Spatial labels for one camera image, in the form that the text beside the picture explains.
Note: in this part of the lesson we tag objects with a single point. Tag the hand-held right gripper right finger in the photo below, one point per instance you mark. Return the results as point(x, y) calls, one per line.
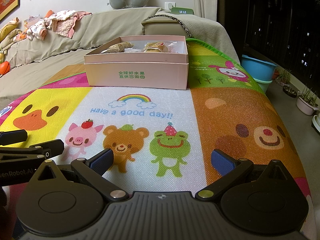
point(221, 161)

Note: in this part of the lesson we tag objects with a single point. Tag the beige fringed throw blanket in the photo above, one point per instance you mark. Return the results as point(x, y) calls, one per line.
point(207, 27)

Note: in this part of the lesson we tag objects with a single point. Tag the black plant pot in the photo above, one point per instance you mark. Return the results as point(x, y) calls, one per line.
point(290, 91)

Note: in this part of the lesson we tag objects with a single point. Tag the white wall socket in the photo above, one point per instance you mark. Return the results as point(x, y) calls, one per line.
point(170, 6)

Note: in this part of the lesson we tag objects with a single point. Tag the wooden table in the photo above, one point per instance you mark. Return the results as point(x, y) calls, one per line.
point(67, 73)

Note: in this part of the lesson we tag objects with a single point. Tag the green digital clock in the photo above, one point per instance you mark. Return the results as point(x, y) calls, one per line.
point(181, 11)

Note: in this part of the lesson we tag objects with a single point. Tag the pink cardboard box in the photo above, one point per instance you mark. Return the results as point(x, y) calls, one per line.
point(150, 76)

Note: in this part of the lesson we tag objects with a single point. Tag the hawthorn stick packet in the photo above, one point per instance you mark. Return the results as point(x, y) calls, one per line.
point(117, 48)

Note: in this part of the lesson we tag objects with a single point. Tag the beige covered sofa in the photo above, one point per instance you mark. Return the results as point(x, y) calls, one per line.
point(87, 30)

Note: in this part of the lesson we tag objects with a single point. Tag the colourful cartoon play mat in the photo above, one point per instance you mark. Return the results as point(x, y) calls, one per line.
point(175, 100)

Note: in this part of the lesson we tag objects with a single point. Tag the small bread packet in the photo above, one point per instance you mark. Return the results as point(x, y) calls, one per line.
point(155, 47)

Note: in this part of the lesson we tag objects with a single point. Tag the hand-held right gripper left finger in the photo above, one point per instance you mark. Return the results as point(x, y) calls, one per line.
point(102, 161)

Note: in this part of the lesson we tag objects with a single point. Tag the blue plastic basin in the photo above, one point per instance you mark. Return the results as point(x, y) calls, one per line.
point(258, 67)

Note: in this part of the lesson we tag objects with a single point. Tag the green plastic basin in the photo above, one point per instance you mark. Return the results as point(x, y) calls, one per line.
point(264, 86)

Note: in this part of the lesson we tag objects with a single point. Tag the white plant pot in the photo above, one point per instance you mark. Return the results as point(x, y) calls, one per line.
point(306, 106)

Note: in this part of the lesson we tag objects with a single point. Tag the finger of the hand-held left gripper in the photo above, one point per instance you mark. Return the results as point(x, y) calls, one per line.
point(13, 137)
point(53, 147)

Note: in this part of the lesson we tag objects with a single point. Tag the orange toy ball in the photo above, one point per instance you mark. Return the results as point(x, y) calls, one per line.
point(4, 68)

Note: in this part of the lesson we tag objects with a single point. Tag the small potted plant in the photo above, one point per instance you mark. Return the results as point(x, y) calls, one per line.
point(283, 77)

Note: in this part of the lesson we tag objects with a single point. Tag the dark glass balcony door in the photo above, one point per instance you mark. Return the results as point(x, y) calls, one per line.
point(270, 17)

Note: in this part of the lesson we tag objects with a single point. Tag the white plastic pot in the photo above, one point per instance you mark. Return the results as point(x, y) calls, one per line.
point(316, 123)

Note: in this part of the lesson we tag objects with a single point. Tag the pile of baby clothes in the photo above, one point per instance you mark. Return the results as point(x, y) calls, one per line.
point(62, 22)

